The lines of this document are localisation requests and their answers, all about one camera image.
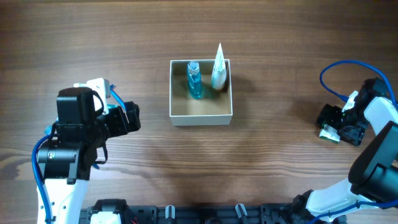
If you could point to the Colgate toothpaste tube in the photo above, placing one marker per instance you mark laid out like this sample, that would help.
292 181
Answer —
112 106

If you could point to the green white soap packet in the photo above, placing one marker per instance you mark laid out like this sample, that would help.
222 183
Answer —
329 133

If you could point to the blue disposable razor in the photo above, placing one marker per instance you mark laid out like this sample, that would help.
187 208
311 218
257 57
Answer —
117 97

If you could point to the blue white toothbrush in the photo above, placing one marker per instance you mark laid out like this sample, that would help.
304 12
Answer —
49 127

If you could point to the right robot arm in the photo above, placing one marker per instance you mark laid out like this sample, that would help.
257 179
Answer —
372 179

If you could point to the white cardboard box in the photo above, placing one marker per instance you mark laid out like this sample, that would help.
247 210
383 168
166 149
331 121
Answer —
215 107

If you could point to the white bamboo print lotion tube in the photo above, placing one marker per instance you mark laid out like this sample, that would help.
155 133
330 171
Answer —
218 76

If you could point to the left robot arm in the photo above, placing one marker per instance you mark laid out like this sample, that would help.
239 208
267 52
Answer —
62 160

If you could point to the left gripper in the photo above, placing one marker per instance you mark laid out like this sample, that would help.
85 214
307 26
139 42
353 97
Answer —
125 117

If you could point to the blue mouthwash bottle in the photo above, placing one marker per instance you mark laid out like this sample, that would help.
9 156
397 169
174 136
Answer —
194 80

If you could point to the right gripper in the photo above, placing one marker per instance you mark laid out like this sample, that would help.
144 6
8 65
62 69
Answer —
333 123

